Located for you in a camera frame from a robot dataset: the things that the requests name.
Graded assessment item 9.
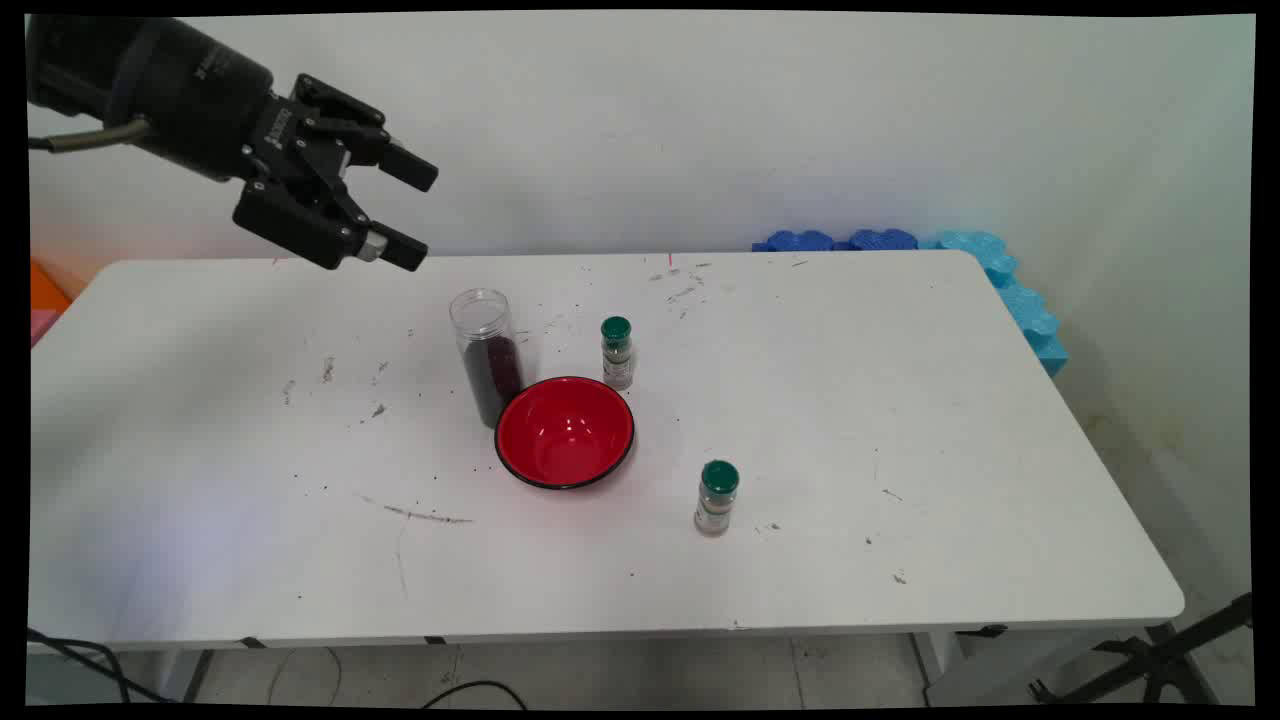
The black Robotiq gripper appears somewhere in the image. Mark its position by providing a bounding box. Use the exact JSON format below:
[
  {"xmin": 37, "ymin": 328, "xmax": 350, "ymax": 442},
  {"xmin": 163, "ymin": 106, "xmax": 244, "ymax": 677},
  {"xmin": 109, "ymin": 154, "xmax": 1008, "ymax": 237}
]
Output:
[{"xmin": 110, "ymin": 18, "xmax": 439, "ymax": 273}]

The clear jar with dark grains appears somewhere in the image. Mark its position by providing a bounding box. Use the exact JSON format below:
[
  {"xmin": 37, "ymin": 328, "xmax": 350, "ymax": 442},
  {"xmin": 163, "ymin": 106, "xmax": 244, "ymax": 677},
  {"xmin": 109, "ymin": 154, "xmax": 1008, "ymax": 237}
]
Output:
[{"xmin": 449, "ymin": 288, "xmax": 525, "ymax": 429}]

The orange foam block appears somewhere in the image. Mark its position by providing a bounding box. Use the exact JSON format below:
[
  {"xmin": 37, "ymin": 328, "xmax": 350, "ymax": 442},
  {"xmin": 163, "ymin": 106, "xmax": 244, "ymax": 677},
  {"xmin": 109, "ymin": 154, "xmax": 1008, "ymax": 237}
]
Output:
[{"xmin": 30, "ymin": 258, "xmax": 73, "ymax": 313}]

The green-capped spice bottle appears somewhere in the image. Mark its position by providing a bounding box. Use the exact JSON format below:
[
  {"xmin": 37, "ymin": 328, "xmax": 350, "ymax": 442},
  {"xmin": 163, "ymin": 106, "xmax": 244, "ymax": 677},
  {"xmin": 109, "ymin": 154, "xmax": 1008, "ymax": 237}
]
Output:
[
  {"xmin": 694, "ymin": 460, "xmax": 741, "ymax": 537},
  {"xmin": 601, "ymin": 316, "xmax": 635, "ymax": 391}
]

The red bowl with black rim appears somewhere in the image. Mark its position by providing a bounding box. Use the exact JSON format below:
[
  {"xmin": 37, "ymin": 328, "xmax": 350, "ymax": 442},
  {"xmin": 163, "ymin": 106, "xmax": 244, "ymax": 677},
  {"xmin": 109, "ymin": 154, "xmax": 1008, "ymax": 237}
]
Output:
[{"xmin": 494, "ymin": 376, "xmax": 636, "ymax": 491}]

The light blue foam mat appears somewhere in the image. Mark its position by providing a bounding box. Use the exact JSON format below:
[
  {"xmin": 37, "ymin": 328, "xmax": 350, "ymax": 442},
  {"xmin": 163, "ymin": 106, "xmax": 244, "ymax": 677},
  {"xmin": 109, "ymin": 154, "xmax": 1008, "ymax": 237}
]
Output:
[{"xmin": 920, "ymin": 230, "xmax": 1069, "ymax": 379}]

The black tripod stand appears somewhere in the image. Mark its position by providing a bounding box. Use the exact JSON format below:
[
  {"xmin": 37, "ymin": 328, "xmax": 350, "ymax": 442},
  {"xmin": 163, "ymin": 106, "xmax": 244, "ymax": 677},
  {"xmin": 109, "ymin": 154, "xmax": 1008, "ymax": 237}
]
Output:
[{"xmin": 1030, "ymin": 592, "xmax": 1253, "ymax": 704}]

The thin grey floor cable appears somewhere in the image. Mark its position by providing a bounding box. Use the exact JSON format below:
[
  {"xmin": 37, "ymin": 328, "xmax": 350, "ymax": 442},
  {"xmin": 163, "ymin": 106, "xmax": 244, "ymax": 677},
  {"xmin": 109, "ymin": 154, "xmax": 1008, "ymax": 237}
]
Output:
[{"xmin": 265, "ymin": 647, "xmax": 344, "ymax": 706}]

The black floor cable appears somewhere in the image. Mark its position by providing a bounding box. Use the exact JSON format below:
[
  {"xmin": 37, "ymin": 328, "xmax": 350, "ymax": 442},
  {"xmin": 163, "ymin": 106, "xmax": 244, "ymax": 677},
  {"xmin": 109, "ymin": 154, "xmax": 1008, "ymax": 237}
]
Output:
[{"xmin": 420, "ymin": 680, "xmax": 529, "ymax": 709}]

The black hanging cable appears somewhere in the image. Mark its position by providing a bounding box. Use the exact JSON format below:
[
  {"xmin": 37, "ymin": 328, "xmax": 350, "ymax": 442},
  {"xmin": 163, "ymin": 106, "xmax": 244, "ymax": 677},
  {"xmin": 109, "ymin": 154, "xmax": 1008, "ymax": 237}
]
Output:
[{"xmin": 28, "ymin": 626, "xmax": 173, "ymax": 703}]

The white table leg frame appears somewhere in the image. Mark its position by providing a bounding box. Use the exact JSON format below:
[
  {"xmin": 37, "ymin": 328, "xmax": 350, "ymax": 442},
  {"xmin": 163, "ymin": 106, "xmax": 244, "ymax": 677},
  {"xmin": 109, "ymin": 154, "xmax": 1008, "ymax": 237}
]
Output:
[{"xmin": 908, "ymin": 625, "xmax": 1181, "ymax": 707}]

